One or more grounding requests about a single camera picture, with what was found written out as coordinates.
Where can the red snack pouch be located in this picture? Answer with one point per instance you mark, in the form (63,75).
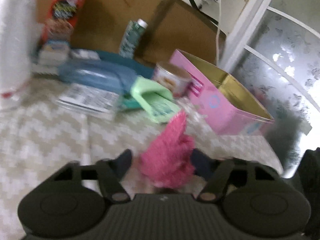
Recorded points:
(61,20)

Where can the light green cloth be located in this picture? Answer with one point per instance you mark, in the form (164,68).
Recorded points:
(156,100)

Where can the beige patterned tablecloth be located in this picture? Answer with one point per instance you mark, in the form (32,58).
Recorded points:
(40,137)

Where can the small round paper can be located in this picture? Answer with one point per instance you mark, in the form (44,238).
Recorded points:
(172,77)

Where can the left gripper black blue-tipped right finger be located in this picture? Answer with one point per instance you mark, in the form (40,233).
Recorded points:
(215,172)

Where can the bagged stack of paper cups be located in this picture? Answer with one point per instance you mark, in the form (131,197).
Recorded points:
(18,42)

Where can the green-white drink carton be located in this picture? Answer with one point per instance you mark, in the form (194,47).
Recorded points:
(131,38)

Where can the teal woven placemat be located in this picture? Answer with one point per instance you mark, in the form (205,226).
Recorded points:
(139,68)

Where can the pink tin box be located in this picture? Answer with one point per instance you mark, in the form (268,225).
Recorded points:
(227,106)

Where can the clear pack with barcode label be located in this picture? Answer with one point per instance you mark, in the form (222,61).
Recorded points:
(91,101)

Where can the small white tissue pack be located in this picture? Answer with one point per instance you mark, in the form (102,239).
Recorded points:
(84,54)

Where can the white frosted window frame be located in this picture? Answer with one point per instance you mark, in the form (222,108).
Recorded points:
(273,50)

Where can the small blue-white box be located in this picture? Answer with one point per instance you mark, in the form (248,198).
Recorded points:
(54,53)

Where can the pink knitted cloth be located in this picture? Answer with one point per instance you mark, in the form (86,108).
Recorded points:
(166,163)

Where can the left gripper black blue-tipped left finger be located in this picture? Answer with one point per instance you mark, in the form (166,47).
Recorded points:
(109,173)

